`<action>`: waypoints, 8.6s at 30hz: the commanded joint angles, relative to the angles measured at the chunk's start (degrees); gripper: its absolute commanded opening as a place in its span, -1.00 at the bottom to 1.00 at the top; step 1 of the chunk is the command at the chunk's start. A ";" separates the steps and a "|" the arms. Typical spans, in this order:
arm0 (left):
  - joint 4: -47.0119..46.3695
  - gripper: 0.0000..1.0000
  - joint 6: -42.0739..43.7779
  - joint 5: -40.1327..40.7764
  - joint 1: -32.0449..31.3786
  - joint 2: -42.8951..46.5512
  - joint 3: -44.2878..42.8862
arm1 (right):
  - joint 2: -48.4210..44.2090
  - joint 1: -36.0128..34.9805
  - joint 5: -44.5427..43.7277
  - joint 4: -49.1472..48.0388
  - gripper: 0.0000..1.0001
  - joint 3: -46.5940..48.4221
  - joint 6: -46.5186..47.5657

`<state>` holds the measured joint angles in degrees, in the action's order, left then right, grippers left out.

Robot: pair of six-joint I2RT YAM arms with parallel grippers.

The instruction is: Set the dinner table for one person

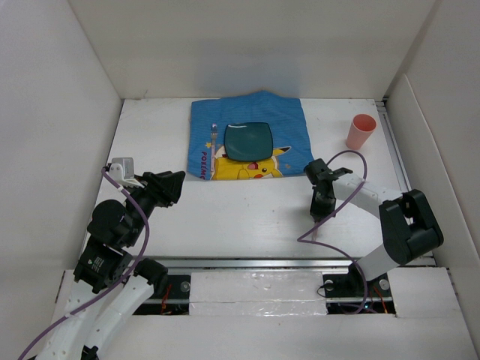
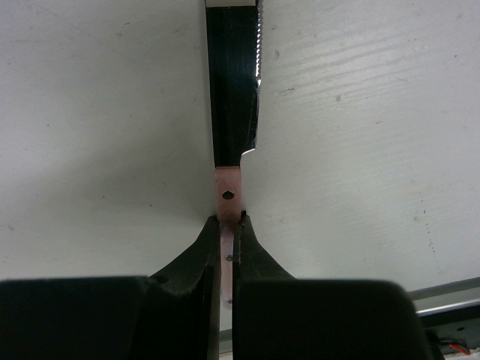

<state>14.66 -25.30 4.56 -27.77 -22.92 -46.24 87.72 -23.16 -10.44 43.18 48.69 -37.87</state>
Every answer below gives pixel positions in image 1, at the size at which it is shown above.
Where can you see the metal rail frame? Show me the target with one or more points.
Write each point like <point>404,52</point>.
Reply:
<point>255,223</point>

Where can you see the pink plastic cup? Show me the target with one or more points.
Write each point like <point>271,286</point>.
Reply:
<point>360,130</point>

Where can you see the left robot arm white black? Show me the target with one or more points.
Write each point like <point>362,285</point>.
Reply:
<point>109,283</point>

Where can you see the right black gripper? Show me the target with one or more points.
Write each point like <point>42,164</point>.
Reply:
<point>317,212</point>

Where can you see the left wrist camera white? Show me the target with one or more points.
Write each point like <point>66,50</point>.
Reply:
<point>121,170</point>

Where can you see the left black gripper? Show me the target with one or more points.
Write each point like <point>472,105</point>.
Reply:
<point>165,186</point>

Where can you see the blue Pikachu cloth placemat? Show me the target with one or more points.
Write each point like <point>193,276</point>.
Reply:
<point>285,117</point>

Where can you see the white foam block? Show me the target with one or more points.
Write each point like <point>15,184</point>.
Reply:
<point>256,294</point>

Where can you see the knife with pink handle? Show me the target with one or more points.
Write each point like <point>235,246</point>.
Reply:
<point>315,232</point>

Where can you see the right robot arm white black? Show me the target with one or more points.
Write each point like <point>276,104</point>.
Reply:
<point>408,225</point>

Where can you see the dark teal square plate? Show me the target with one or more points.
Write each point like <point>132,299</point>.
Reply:
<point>251,141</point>

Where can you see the fork with pink handle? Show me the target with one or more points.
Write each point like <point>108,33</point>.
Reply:
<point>214,135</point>

